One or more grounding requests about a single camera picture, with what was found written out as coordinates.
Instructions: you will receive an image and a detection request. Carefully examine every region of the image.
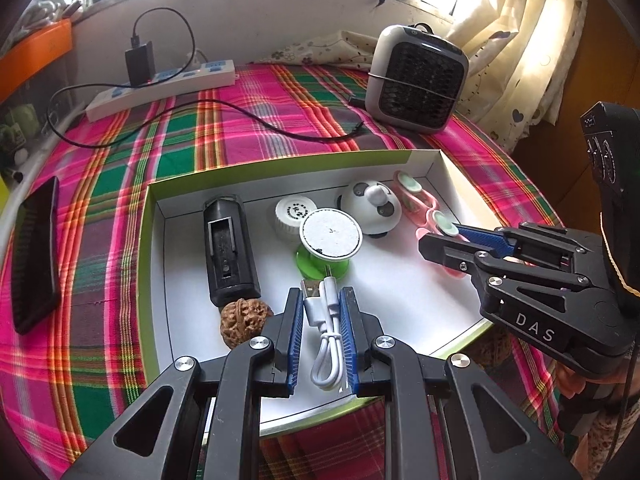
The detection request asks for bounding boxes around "black handheld device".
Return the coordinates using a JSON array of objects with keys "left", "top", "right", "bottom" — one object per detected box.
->
[{"left": 202, "top": 194, "right": 262, "bottom": 309}]

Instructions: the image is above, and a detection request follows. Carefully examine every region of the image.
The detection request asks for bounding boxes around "green figurine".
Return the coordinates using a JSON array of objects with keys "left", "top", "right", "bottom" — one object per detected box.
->
[{"left": 0, "top": 102, "right": 38, "bottom": 153}]

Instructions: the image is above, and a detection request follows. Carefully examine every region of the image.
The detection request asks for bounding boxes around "white shallow box tray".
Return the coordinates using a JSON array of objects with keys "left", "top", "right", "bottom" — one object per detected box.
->
[{"left": 139, "top": 149, "right": 503, "bottom": 438}]

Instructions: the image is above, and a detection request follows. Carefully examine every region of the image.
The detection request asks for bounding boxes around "black charger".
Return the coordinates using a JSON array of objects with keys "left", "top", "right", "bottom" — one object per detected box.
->
[{"left": 124, "top": 42, "right": 156, "bottom": 87}]

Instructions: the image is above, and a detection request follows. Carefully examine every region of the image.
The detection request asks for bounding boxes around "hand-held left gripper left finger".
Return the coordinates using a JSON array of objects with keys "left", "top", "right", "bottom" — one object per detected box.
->
[{"left": 60, "top": 287, "right": 306, "bottom": 480}]

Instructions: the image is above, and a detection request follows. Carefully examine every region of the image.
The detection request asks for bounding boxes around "orange shelf tray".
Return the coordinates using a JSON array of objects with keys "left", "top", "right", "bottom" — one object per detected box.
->
[{"left": 0, "top": 19, "right": 73, "bottom": 103}]

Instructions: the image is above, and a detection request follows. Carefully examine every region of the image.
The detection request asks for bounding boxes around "person's right hand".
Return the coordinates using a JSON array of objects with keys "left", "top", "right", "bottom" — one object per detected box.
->
[{"left": 556, "top": 357, "right": 593, "bottom": 401}]

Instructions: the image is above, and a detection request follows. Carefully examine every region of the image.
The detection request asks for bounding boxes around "white round panda toy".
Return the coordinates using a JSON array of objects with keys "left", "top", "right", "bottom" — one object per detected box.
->
[{"left": 340, "top": 180, "right": 402, "bottom": 238}]

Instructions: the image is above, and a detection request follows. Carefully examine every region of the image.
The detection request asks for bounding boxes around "cream heart print curtain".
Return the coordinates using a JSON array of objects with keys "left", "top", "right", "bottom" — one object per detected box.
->
[{"left": 440, "top": 0, "right": 591, "bottom": 153}]

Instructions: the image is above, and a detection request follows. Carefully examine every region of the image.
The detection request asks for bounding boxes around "plaid tablecloth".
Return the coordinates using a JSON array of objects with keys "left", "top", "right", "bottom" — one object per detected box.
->
[{"left": 0, "top": 62, "right": 576, "bottom": 480}]

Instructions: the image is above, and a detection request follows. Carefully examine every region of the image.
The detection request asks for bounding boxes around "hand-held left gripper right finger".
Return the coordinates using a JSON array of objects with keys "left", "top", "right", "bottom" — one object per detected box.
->
[{"left": 339, "top": 286, "right": 583, "bottom": 480}]

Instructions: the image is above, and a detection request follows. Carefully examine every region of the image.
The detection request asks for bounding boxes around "white power strip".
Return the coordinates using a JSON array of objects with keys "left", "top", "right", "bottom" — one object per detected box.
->
[{"left": 86, "top": 59, "right": 237, "bottom": 122}]

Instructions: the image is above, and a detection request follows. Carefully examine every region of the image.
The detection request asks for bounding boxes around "pink and green clip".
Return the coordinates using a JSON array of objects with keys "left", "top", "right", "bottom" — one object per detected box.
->
[
  {"left": 415, "top": 207, "right": 473, "bottom": 278},
  {"left": 392, "top": 170, "right": 438, "bottom": 221}
]

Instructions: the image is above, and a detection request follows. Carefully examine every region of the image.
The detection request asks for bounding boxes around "white and green spool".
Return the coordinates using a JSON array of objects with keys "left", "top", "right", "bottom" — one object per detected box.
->
[{"left": 294, "top": 208, "right": 365, "bottom": 281}]

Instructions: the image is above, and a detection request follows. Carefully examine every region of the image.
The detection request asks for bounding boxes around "short white usb cable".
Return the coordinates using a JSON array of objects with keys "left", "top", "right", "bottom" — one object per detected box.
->
[{"left": 299, "top": 276, "right": 346, "bottom": 391}]

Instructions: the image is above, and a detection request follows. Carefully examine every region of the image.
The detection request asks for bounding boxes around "white round cap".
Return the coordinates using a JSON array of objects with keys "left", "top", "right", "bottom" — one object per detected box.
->
[{"left": 273, "top": 196, "right": 317, "bottom": 242}]

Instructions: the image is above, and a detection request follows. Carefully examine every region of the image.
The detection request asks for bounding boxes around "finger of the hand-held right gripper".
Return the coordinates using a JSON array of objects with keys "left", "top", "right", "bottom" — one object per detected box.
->
[
  {"left": 457, "top": 222, "right": 603, "bottom": 271},
  {"left": 419, "top": 234, "right": 598, "bottom": 311}
]

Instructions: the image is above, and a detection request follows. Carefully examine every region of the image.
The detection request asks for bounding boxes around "brown walnut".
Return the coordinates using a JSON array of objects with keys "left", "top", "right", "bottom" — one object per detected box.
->
[{"left": 220, "top": 297, "right": 275, "bottom": 351}]

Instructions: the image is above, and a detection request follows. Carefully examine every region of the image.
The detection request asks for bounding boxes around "grey fan heater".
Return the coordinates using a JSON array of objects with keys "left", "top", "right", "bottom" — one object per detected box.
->
[{"left": 365, "top": 24, "right": 470, "bottom": 135}]

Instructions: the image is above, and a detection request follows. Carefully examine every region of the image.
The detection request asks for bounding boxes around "black phone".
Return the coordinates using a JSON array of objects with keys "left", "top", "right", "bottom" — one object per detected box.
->
[{"left": 10, "top": 176, "right": 62, "bottom": 336}]

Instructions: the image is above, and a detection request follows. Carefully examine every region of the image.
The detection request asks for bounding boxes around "floral cloth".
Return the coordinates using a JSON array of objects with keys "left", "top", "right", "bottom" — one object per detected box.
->
[{"left": 250, "top": 30, "right": 386, "bottom": 72}]

